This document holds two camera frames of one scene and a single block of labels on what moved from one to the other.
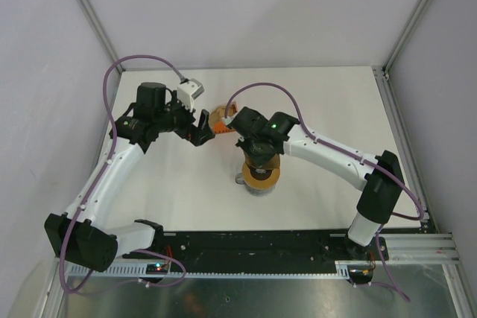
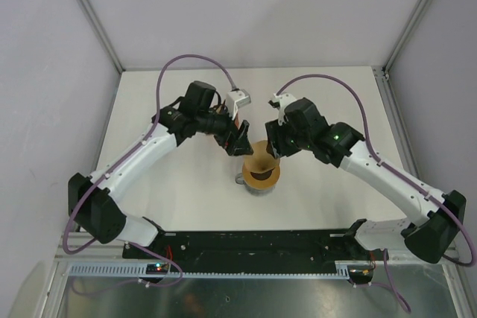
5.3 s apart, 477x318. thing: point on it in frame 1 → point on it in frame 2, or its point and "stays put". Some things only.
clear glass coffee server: x=261 y=192 stays put
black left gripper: x=195 y=135 → x=238 y=144
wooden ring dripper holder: x=260 y=184 stays put
